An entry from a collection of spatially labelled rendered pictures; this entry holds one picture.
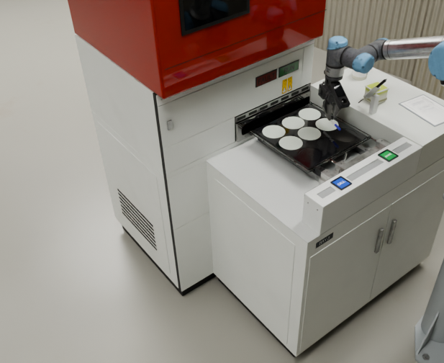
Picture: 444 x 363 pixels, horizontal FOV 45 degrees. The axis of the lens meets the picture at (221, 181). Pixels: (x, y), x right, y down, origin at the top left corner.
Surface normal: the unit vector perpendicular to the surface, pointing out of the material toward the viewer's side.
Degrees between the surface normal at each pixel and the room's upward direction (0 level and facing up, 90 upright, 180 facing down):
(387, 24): 90
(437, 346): 0
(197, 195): 90
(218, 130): 90
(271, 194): 0
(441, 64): 82
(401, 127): 0
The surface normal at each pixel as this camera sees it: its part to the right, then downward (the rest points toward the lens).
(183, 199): 0.60, 0.50
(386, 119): -0.04, -0.77
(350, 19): -0.69, 0.48
